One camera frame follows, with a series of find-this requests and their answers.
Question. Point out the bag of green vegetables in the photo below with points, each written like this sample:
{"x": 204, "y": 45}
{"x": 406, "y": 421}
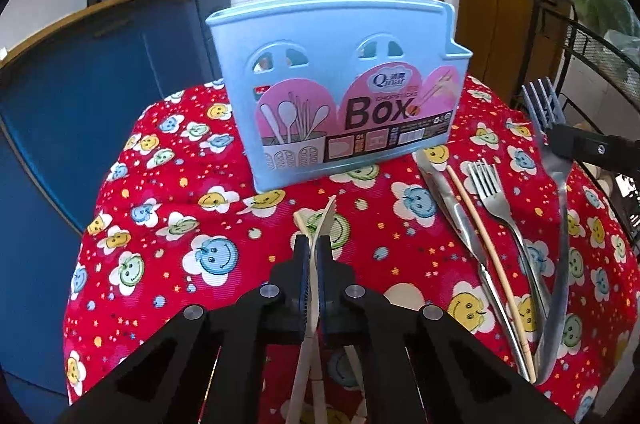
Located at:
{"x": 601, "y": 16}

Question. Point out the small steel fork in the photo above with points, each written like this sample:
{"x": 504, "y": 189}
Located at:
{"x": 488, "y": 187}

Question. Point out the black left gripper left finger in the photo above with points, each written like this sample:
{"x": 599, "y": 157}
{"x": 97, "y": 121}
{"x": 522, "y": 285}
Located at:
{"x": 205, "y": 366}

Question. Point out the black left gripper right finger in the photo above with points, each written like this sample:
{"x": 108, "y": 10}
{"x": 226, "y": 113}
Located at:
{"x": 421, "y": 366}

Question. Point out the blue kitchen counter cabinet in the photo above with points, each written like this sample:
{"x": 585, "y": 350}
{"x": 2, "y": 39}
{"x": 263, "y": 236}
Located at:
{"x": 68, "y": 104}

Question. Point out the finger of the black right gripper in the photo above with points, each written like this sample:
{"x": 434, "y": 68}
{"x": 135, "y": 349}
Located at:
{"x": 610, "y": 152}

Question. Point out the red smiley flower tablecloth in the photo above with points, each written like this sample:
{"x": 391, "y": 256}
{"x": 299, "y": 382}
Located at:
{"x": 178, "y": 222}

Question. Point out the brown wooden shelf cabinet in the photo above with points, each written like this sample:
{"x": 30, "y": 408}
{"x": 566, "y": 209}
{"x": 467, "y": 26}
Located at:
{"x": 513, "y": 41}

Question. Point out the steel table knife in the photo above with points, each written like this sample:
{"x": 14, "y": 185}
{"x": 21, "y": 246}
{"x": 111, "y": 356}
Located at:
{"x": 470, "y": 253}

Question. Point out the light blue utensil box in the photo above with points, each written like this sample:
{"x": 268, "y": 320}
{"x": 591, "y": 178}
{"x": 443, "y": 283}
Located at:
{"x": 320, "y": 87}

